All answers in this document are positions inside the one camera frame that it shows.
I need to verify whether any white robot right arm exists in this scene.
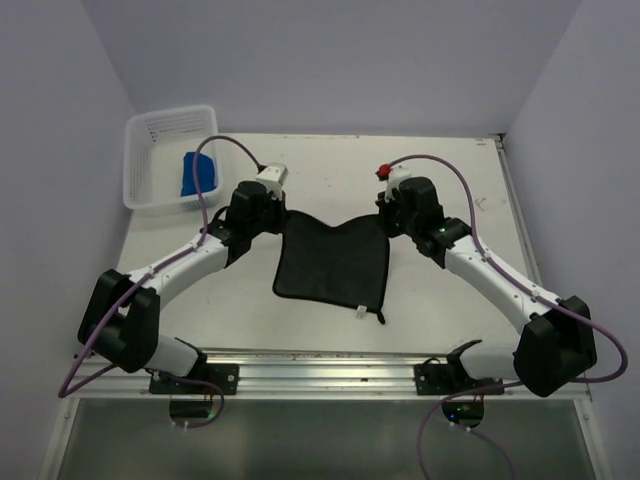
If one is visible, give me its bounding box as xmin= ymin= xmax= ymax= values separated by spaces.
xmin=376 ymin=170 xmax=597 ymax=397

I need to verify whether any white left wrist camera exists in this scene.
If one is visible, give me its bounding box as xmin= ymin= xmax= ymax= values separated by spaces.
xmin=255 ymin=163 xmax=288 ymax=200

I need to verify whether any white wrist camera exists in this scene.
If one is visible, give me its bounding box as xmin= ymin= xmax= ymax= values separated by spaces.
xmin=255 ymin=163 xmax=288 ymax=200
xmin=375 ymin=163 xmax=411 ymax=196

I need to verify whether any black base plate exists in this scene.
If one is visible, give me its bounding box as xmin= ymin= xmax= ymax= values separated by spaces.
xmin=149 ymin=363 xmax=240 ymax=395
xmin=413 ymin=357 xmax=505 ymax=396

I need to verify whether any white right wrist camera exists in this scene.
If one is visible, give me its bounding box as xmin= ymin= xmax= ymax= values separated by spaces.
xmin=375 ymin=163 xmax=411 ymax=196

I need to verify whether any aluminium mounting rail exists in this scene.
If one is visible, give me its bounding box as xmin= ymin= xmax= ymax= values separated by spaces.
xmin=70 ymin=351 xmax=591 ymax=400

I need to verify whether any purple towel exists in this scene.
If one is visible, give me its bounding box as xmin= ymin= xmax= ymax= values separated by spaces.
xmin=272 ymin=210 xmax=390 ymax=325

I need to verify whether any white plastic basket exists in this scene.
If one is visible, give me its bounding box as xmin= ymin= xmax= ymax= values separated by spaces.
xmin=122 ymin=105 xmax=218 ymax=215

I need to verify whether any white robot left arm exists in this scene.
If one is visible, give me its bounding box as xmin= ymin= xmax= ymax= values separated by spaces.
xmin=78 ymin=180 xmax=286 ymax=393

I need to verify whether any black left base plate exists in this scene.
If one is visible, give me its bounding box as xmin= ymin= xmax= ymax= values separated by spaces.
xmin=149 ymin=363 xmax=240 ymax=395

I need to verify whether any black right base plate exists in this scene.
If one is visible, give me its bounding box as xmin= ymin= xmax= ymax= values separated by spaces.
xmin=413 ymin=357 xmax=505 ymax=396

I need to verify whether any blue towel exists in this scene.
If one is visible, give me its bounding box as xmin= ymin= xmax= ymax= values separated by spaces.
xmin=180 ymin=151 xmax=218 ymax=197

